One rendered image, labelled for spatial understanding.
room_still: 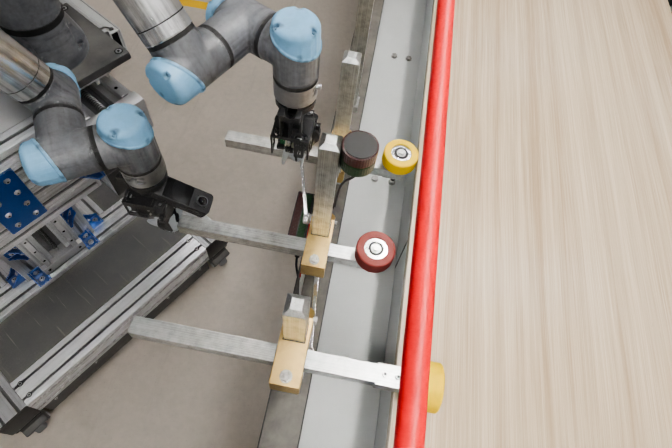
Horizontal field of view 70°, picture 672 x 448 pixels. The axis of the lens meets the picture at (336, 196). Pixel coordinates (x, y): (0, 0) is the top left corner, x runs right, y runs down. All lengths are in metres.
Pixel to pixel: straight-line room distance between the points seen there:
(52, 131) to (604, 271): 1.05
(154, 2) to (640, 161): 1.11
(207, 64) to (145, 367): 1.34
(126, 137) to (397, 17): 1.32
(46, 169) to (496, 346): 0.82
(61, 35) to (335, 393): 0.94
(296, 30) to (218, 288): 1.35
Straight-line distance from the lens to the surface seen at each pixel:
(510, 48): 1.46
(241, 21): 0.79
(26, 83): 0.89
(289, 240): 1.02
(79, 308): 1.79
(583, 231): 1.16
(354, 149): 0.76
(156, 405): 1.85
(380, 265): 0.96
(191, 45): 0.73
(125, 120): 0.82
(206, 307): 1.90
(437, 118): 0.18
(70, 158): 0.84
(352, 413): 1.17
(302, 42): 0.73
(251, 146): 1.18
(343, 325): 1.21
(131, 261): 1.80
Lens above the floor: 1.78
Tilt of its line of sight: 58 degrees down
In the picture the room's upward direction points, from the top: 9 degrees clockwise
